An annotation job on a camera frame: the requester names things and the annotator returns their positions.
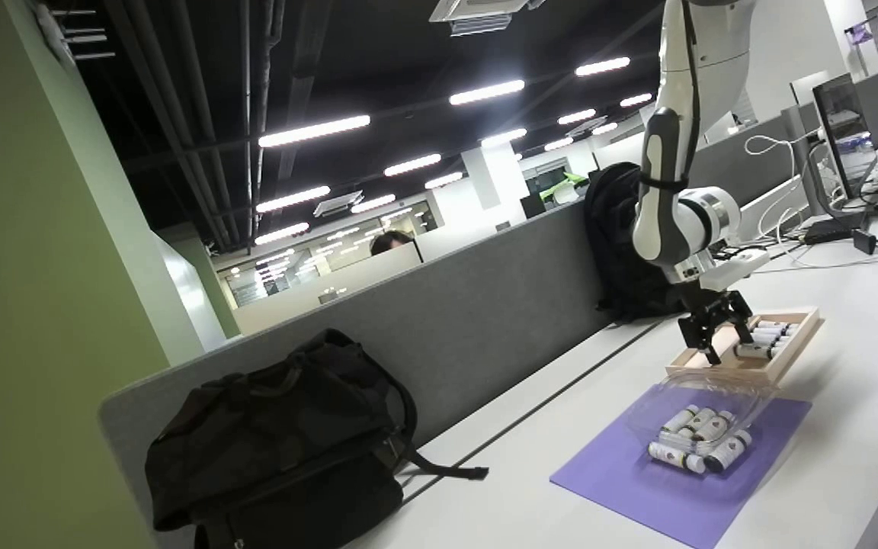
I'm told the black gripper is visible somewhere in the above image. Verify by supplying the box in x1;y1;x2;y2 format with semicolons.
672;287;758;365

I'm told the light wooden compartment tray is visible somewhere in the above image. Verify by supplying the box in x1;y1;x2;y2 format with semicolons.
664;306;828;395

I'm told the clear plastic container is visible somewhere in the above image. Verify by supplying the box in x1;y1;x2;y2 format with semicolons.
642;380;779;482

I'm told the small white vial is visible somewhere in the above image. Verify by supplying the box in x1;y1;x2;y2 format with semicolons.
645;439;692;472
662;402;701;437
704;407;744;432
704;431;755;476

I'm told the purple mat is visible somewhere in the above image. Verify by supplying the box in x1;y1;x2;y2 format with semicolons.
545;377;817;549

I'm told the black computer monitor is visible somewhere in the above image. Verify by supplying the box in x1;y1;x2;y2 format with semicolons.
812;69;878;204

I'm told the grey desk partition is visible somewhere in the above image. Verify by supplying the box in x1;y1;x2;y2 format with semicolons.
98;201;664;499

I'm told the person with black hair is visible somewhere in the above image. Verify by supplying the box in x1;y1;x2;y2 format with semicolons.
370;228;427;260

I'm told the white ceiling air vent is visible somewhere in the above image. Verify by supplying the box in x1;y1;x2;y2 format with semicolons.
427;0;549;39

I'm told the green cabinet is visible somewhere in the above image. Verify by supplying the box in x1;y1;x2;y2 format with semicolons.
0;0;243;549

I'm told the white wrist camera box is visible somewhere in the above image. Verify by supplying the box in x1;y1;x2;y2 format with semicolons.
694;246;767;290

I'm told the white cable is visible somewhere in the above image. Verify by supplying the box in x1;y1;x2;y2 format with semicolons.
740;129;797;164

